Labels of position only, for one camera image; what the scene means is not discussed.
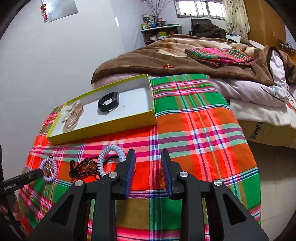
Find small red hair clip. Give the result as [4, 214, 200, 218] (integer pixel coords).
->
[163, 64, 175, 69]

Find spotted cream curtain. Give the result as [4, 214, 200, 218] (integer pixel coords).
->
[222, 0, 250, 39]

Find cardboard box under bed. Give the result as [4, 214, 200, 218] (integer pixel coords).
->
[238, 120, 296, 149]

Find white floral quilt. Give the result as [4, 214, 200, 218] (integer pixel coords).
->
[211, 50, 295, 128]

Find purple spiral hair tie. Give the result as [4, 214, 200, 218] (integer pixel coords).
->
[38, 157, 58, 182]

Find brown fleece blanket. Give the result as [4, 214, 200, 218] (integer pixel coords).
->
[91, 35, 295, 86]

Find wall poster with red ornament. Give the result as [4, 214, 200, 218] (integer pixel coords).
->
[40, 0, 78, 23]

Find light blue spiral hair tie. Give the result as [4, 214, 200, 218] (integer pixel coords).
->
[97, 144, 127, 178]

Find dark red bead bracelet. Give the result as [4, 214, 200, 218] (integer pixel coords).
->
[69, 156, 102, 180]

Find dark wooden shelf unit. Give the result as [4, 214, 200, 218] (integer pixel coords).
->
[141, 25, 182, 46]

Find black smart wristband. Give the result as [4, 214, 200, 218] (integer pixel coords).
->
[98, 92, 119, 113]

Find window with bars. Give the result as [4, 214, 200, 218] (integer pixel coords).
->
[174, 0, 226, 19]

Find person's left hand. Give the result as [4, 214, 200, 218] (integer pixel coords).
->
[1, 194, 22, 221]

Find gold rhinestone hair clip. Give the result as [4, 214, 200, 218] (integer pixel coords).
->
[44, 155, 54, 177]

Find yellow-green shallow cardboard box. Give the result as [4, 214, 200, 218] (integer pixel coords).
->
[47, 74, 157, 145]

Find wooden wardrobe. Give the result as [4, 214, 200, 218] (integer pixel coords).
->
[244, 0, 286, 49]

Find red green plaid cloth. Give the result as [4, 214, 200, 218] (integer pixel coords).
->
[18, 74, 261, 240]

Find dark clothes pile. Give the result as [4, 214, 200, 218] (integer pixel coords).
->
[193, 22, 226, 39]

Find clear pearly hair claw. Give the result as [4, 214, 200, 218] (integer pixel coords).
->
[61, 100, 84, 132]

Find purple flower branches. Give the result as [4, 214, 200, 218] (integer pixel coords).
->
[142, 0, 171, 19]

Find folded plaid cloth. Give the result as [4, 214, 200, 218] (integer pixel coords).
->
[185, 47, 253, 68]

